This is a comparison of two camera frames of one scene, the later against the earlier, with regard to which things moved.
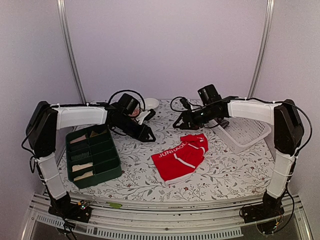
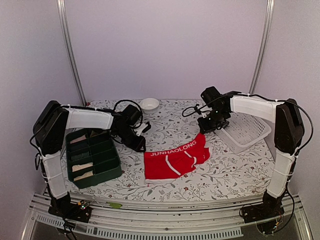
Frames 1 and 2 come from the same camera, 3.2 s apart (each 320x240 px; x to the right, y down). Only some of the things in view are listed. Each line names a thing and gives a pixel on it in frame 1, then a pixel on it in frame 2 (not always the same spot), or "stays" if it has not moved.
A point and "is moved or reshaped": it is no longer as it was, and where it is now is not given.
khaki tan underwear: [94, 134] stays
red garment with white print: [181, 161] is moved or reshaped
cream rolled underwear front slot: [85, 175] stays
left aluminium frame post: [62, 24] stays
